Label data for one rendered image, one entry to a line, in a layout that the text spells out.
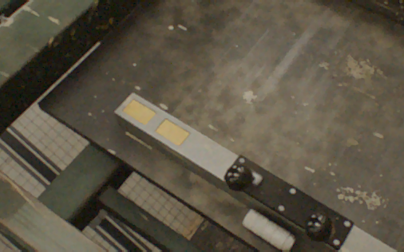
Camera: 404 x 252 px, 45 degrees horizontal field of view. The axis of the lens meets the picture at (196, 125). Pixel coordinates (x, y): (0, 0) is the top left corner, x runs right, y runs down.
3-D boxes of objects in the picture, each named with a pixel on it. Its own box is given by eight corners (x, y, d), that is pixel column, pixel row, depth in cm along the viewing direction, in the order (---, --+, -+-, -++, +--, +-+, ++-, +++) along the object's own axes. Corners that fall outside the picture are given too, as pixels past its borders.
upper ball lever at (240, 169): (259, 194, 76) (240, 198, 63) (238, 182, 77) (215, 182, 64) (271, 174, 76) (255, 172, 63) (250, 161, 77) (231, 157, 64)
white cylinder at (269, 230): (240, 227, 76) (285, 256, 74) (242, 220, 74) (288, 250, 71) (251, 212, 78) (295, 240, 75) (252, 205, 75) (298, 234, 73)
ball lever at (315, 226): (328, 238, 72) (324, 250, 59) (305, 224, 73) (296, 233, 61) (341, 216, 72) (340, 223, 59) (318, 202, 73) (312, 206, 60)
